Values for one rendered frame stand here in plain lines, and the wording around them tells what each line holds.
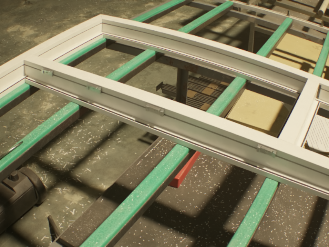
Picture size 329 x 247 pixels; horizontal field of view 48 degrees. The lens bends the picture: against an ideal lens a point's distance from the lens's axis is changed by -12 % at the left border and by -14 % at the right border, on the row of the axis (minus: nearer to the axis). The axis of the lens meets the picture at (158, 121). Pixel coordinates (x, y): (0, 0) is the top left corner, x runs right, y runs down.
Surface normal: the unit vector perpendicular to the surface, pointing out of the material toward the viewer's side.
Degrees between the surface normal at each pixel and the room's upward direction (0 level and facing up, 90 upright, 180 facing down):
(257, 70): 90
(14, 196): 45
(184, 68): 90
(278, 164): 90
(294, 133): 0
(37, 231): 0
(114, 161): 0
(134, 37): 90
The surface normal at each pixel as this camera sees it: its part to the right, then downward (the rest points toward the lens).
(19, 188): 0.63, -0.36
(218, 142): -0.52, 0.47
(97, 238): 0.04, -0.83
